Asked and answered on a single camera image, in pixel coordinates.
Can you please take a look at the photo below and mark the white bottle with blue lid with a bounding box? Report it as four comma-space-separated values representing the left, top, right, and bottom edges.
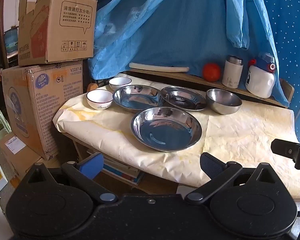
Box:
245, 52, 276, 98

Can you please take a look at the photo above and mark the wooden shelf board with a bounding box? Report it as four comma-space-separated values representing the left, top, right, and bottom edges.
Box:
120, 69, 295, 109

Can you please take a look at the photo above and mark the flat cardboard parcel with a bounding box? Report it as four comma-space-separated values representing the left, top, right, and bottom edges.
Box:
0, 132, 44, 178

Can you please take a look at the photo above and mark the white ceramic bowl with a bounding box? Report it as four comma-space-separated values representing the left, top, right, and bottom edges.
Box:
108, 77, 132, 92
86, 89, 113, 110

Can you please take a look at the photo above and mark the open brown cardboard box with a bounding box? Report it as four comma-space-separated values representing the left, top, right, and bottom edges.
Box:
17, 0, 102, 67

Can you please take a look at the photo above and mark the wooden table frame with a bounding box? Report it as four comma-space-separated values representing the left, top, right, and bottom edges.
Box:
62, 130, 300, 205

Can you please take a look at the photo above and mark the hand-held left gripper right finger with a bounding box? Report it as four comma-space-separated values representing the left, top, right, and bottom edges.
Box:
184, 152, 277, 205

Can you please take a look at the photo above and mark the cardboard box with blue logo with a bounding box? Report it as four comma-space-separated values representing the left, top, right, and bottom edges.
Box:
0, 60, 84, 160

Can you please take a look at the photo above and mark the large stainless steel plate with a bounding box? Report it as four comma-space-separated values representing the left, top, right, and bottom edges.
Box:
131, 106, 203, 153

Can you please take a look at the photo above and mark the stack of books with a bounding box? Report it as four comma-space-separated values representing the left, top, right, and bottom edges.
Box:
86, 149, 145, 185

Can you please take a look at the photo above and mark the blue cloth garment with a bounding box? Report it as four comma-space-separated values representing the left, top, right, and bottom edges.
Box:
87, 0, 290, 108

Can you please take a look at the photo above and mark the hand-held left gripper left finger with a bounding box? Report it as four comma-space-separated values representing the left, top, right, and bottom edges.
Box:
27, 152, 118, 204

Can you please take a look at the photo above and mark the stainless steel bowl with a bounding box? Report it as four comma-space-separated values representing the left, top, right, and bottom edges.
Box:
206, 88, 243, 115

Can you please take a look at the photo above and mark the blue polka-dot cloth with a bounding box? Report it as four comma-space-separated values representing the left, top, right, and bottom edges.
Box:
255, 0, 300, 140

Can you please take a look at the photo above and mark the red tomato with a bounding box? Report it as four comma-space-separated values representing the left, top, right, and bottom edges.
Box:
202, 63, 221, 82

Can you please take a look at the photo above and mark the white thermos cup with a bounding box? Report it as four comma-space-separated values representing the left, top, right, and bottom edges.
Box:
222, 55, 244, 89

